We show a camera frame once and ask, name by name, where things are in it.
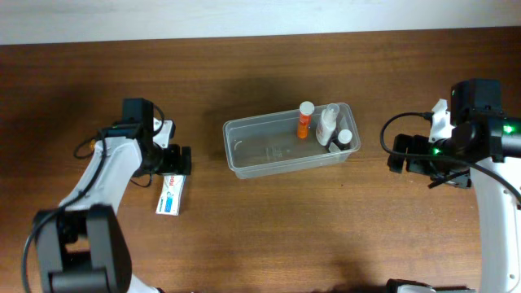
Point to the dark bottle white cap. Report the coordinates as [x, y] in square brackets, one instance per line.
[343, 139]

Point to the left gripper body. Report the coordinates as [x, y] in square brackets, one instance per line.
[181, 159]

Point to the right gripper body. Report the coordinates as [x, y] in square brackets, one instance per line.
[411, 152]

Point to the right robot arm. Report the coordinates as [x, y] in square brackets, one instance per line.
[474, 144]

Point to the clear plastic container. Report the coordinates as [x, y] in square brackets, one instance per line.
[265, 145]

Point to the white Panadol box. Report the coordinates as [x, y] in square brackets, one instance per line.
[171, 195]

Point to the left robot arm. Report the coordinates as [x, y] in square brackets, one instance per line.
[80, 245]

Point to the orange tube white cap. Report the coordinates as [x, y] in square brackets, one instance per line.
[306, 110]

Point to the white spray bottle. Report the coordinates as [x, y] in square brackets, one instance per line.
[327, 123]

